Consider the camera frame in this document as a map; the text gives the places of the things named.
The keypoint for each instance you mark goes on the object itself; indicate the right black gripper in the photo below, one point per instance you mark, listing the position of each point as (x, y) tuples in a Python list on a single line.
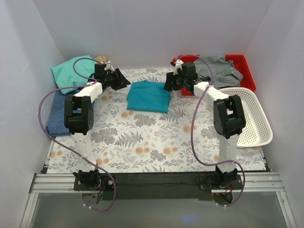
[(173, 81)]

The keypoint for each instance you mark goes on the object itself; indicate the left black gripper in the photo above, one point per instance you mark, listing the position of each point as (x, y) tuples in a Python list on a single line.
[(116, 79)]

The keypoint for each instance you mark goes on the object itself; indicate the teal t shirt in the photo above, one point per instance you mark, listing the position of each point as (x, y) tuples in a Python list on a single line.
[(148, 96)]

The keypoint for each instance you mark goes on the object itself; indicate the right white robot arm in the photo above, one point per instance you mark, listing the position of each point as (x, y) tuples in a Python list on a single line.
[(228, 119)]

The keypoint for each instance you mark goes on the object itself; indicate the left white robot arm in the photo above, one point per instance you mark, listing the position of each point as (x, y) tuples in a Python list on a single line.
[(88, 174)]

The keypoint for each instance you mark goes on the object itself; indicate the beige folded garment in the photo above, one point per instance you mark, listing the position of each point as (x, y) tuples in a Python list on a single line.
[(102, 59)]

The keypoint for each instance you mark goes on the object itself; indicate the mint green folded shirt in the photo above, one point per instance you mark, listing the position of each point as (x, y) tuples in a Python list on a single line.
[(65, 76)]

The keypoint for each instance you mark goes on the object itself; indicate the grey crumpled shirt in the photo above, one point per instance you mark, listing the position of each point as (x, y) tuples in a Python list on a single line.
[(217, 68)]

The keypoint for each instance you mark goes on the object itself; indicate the red plastic tray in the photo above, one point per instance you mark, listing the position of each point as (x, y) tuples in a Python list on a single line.
[(240, 64)]

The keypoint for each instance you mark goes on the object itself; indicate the blue checkered folded shirt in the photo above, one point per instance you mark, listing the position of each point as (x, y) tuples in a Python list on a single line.
[(57, 116)]

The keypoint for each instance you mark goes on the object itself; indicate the white perforated plastic basket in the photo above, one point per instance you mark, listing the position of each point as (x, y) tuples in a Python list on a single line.
[(257, 131)]

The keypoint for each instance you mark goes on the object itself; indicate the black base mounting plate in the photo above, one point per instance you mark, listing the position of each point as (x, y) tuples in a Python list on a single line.
[(154, 185)]

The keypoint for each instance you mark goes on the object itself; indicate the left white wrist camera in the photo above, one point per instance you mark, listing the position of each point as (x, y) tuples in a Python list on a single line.
[(108, 66)]

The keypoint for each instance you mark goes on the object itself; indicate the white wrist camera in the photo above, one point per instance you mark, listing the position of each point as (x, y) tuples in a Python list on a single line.
[(108, 66), (177, 64)]

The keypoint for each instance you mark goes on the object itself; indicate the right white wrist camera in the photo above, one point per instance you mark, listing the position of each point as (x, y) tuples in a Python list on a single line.
[(177, 64)]

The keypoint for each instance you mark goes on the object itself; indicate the aluminium frame rail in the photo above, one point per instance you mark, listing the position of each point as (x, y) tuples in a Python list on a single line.
[(251, 182)]

